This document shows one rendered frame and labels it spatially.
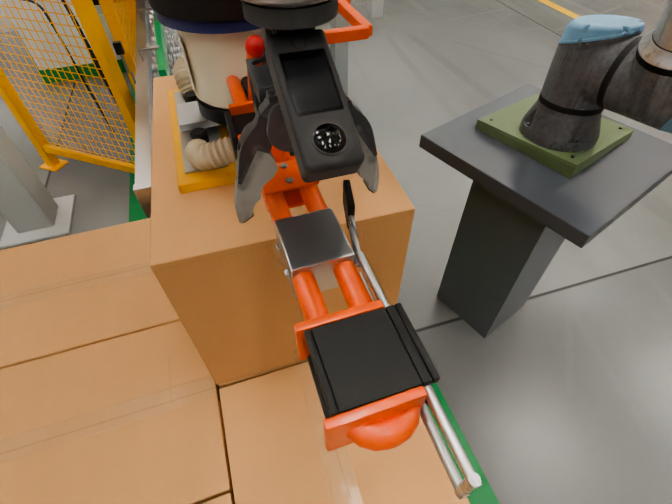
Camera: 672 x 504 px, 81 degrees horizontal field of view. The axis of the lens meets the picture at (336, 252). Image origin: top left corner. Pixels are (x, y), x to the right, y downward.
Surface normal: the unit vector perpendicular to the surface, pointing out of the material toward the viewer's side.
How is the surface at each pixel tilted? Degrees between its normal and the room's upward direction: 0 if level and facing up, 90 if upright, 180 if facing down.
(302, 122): 29
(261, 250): 90
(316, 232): 0
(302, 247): 0
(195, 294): 90
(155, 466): 0
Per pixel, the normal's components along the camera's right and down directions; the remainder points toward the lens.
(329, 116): 0.18, -0.24
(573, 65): -0.82, 0.40
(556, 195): -0.01, -0.66
